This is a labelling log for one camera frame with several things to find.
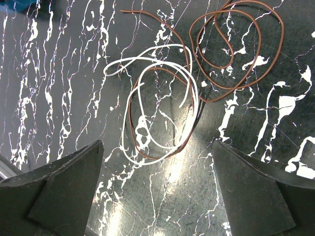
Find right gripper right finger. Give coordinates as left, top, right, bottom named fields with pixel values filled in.
left=212, top=141, right=315, bottom=236

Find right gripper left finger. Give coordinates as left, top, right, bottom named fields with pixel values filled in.
left=0, top=140, right=104, bottom=236

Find purple thin cable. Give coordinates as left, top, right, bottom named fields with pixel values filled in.
left=103, top=43, right=199, bottom=166

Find brown cable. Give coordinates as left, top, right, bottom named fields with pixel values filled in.
left=120, top=0, right=285, bottom=160

